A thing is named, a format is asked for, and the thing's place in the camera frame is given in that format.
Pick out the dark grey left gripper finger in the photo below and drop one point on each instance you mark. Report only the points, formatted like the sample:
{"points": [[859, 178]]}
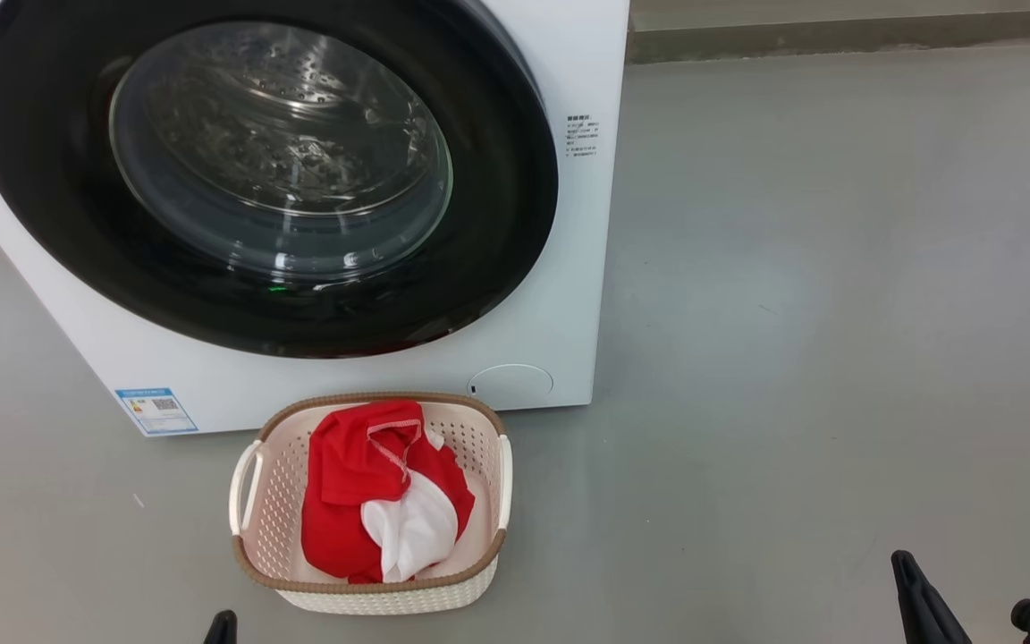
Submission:
{"points": [[223, 631]]}

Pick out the red and white garment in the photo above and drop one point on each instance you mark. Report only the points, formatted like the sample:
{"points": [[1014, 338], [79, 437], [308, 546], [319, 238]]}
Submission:
{"points": [[345, 474]]}

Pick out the black round glass washer door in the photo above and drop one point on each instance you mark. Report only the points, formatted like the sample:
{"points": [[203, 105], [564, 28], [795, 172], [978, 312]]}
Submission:
{"points": [[497, 224]]}

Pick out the cream basket with brown rim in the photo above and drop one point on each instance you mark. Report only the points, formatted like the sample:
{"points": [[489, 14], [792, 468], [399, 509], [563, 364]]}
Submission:
{"points": [[274, 501]]}

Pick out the white front-load washing machine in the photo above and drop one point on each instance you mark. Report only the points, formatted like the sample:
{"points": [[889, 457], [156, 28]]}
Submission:
{"points": [[551, 340]]}

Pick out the blue energy label sticker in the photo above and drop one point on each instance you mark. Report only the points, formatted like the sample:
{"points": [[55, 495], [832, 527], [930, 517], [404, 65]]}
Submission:
{"points": [[157, 411]]}

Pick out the round white filter cover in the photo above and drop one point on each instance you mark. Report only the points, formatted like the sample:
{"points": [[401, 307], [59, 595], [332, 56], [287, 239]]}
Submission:
{"points": [[511, 385]]}

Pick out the grey wall baseboard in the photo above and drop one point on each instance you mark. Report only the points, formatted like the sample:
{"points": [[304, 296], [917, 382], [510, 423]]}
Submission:
{"points": [[837, 38]]}

